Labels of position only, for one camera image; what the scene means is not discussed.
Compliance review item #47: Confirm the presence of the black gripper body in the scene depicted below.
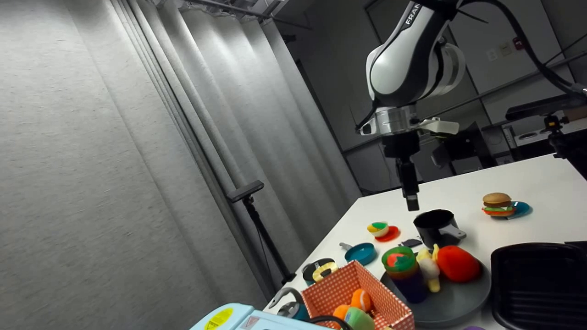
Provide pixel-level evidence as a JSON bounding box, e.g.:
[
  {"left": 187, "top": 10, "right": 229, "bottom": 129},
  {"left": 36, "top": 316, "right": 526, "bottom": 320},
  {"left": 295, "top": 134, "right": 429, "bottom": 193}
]
[{"left": 381, "top": 131, "right": 425, "bottom": 180}]

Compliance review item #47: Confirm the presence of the black pot with grey handle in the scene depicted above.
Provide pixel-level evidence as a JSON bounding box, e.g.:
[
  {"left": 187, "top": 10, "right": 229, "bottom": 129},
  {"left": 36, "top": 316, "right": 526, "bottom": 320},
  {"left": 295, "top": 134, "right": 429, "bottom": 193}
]
[{"left": 412, "top": 208, "right": 467, "bottom": 250}]

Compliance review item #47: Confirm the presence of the grey cabinet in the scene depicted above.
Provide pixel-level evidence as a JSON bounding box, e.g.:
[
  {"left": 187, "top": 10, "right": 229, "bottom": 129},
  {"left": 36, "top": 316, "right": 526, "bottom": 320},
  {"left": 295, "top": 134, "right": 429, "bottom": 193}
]
[{"left": 419, "top": 136, "right": 443, "bottom": 182}]

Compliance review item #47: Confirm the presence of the red plate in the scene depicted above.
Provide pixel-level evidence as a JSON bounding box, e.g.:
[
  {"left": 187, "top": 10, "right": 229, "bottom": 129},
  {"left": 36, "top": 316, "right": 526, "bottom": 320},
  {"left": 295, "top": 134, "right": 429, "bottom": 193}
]
[{"left": 372, "top": 224, "right": 403, "bottom": 244}]

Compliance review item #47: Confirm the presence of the green yellow toy food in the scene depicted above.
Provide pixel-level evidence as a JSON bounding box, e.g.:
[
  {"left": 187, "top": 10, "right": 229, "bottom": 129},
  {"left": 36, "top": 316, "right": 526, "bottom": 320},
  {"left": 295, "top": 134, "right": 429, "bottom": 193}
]
[{"left": 364, "top": 221, "right": 390, "bottom": 241}]

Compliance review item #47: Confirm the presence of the multicoloured toy ball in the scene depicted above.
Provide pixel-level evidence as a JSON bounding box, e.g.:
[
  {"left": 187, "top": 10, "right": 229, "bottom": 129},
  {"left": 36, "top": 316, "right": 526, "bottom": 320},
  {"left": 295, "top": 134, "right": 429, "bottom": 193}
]
[{"left": 379, "top": 244, "right": 419, "bottom": 281}]

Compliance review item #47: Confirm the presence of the yellow white plush toy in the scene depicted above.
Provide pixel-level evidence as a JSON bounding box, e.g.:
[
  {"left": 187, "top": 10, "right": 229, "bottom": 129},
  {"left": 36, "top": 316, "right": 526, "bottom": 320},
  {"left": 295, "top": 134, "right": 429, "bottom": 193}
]
[{"left": 414, "top": 244, "right": 443, "bottom": 294}]

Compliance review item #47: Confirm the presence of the blue teal plate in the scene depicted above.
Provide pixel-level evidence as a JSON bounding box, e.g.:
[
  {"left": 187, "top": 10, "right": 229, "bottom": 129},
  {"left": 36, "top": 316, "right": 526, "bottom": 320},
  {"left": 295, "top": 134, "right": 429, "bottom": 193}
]
[{"left": 342, "top": 241, "right": 379, "bottom": 268}]

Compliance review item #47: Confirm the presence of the red orange plush ball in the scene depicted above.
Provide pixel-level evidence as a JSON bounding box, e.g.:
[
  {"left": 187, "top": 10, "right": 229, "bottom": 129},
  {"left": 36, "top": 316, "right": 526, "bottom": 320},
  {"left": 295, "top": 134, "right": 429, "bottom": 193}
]
[{"left": 434, "top": 244, "right": 482, "bottom": 285}]

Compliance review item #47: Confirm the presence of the toy burger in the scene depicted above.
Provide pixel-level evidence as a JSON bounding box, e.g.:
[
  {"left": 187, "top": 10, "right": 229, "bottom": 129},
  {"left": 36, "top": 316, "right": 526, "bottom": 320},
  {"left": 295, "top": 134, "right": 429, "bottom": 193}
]
[{"left": 480, "top": 191, "right": 517, "bottom": 221}]

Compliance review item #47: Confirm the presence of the dark purple cup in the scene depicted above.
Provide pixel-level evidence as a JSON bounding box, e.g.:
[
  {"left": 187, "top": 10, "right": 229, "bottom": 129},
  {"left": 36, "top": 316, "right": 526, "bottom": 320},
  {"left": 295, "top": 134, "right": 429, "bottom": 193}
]
[{"left": 392, "top": 272, "right": 430, "bottom": 305}]

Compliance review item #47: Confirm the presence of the small teal plate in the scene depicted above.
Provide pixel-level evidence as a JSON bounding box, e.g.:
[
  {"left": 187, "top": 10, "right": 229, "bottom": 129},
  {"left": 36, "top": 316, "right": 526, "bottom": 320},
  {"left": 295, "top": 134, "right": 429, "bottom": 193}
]
[{"left": 482, "top": 200, "right": 533, "bottom": 221}]

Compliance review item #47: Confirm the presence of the small yellow toy item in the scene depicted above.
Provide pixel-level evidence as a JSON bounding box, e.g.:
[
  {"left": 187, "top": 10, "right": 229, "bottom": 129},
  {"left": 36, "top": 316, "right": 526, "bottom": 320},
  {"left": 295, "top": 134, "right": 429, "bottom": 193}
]
[{"left": 311, "top": 263, "right": 337, "bottom": 283}]

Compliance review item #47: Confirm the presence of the grey round plate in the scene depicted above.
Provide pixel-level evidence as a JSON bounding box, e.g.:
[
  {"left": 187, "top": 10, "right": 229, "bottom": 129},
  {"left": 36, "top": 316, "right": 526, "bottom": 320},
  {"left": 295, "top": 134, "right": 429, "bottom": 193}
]
[{"left": 379, "top": 259, "right": 493, "bottom": 329}]

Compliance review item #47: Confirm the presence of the red checkered basket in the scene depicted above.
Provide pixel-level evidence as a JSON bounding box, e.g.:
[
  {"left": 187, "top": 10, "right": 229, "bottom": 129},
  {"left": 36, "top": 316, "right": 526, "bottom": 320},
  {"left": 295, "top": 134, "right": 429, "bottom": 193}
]
[{"left": 300, "top": 261, "right": 416, "bottom": 330}]

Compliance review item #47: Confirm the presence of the small orange toy fruit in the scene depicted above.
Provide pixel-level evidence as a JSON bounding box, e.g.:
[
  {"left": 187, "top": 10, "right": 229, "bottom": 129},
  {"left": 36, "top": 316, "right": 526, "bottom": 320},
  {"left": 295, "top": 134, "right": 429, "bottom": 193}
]
[{"left": 330, "top": 303, "right": 352, "bottom": 321}]

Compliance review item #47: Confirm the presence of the green toy fruit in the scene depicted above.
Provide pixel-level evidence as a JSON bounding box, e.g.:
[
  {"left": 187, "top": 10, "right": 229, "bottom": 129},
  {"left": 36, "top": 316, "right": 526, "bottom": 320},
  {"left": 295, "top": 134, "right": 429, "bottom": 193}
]
[{"left": 342, "top": 307, "right": 377, "bottom": 330}]

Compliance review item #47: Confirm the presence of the dark background desk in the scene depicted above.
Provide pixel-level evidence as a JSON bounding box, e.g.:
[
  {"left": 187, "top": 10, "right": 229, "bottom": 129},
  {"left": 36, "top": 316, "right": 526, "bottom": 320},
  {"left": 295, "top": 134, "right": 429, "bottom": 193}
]
[{"left": 502, "top": 90, "right": 587, "bottom": 145}]

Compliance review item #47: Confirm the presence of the black tripod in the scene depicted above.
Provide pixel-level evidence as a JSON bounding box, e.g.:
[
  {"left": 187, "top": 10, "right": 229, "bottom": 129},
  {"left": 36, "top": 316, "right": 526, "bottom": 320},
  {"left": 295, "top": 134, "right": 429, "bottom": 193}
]
[{"left": 242, "top": 195, "right": 297, "bottom": 287}]

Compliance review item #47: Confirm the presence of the black ridged baking tray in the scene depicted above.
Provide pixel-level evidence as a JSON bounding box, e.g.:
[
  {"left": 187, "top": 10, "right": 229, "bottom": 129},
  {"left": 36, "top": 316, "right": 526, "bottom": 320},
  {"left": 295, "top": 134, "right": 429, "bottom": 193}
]
[{"left": 489, "top": 241, "right": 587, "bottom": 330}]

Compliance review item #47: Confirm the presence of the light blue toy oven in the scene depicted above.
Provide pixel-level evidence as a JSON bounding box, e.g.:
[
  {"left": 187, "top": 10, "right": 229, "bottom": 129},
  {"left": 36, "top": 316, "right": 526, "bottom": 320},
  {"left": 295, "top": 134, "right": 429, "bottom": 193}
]
[{"left": 188, "top": 301, "right": 335, "bottom": 330}]

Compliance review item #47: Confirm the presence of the white curtain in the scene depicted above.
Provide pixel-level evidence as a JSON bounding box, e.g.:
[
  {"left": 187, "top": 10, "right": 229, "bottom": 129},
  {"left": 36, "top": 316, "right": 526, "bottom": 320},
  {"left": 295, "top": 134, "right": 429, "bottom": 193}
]
[{"left": 0, "top": 0, "right": 363, "bottom": 330}]

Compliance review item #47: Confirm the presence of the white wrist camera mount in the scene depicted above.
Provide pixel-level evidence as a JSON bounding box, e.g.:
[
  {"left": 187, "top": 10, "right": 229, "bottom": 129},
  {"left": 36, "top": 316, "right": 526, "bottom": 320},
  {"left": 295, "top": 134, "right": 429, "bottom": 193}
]
[{"left": 419, "top": 118, "right": 462, "bottom": 138}]

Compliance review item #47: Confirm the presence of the utensil with curved handle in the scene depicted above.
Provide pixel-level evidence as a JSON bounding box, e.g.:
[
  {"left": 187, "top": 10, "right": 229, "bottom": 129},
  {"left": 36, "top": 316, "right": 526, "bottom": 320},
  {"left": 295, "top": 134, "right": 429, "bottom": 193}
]
[{"left": 265, "top": 287, "right": 311, "bottom": 325}]

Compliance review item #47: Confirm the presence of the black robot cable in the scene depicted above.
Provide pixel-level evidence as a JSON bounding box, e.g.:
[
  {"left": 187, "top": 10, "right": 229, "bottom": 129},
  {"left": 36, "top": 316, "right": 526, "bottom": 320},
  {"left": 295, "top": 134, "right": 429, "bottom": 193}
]
[{"left": 454, "top": 0, "right": 587, "bottom": 100}]

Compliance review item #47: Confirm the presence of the black camera stand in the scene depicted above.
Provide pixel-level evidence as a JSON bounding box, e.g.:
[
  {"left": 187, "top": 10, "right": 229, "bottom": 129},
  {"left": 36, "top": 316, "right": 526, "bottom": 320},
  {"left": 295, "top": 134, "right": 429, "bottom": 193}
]
[{"left": 542, "top": 112, "right": 587, "bottom": 180}]

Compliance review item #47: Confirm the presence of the black camera on tripod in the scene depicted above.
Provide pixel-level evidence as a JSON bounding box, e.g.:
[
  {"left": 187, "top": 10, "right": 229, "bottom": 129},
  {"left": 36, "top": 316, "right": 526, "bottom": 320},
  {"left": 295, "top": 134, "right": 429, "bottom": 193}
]
[{"left": 227, "top": 178, "right": 265, "bottom": 204}]

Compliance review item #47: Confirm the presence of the ceiling curtain rail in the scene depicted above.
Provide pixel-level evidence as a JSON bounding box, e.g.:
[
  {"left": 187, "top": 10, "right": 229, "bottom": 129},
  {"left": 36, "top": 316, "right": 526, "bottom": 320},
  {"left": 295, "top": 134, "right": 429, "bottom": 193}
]
[{"left": 181, "top": 0, "right": 289, "bottom": 21}]

